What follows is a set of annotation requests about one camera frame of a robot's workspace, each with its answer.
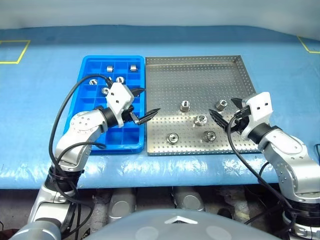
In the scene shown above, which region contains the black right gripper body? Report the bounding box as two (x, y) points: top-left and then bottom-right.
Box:
(226, 106), (251, 134)

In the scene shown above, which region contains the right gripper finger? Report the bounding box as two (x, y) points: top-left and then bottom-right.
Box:
(208, 109), (230, 133)
(230, 97), (245, 111)

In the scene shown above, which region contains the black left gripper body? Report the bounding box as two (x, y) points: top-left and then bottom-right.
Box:
(121, 104), (140, 125)

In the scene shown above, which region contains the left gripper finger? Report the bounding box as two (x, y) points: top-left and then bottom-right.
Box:
(131, 87), (146, 99)
(136, 107), (161, 125)

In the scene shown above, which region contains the blue plastic compartment tray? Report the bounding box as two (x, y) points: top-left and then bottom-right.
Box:
(65, 55), (146, 156)

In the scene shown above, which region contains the perforated metal tray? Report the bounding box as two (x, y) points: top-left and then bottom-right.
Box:
(144, 55), (261, 157)

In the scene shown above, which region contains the grey rounded cylinder housing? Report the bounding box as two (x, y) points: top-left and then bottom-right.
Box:
(107, 188), (137, 225)
(173, 186), (206, 214)

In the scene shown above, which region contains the blue plastic table cover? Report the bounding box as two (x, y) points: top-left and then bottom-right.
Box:
(0, 24), (320, 191)

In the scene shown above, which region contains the grey rounded robot torso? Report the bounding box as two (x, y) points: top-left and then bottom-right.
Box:
(91, 208), (278, 240)

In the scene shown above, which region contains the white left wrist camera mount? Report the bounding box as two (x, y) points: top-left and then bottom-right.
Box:
(106, 82), (135, 129)

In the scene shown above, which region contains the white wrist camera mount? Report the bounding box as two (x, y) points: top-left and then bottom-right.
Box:
(240, 91), (274, 140)
(106, 82), (135, 129)

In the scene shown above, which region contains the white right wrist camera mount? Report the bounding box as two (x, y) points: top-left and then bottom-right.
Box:
(240, 91), (274, 140)

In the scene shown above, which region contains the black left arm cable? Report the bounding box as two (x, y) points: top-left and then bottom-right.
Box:
(48, 74), (113, 239)

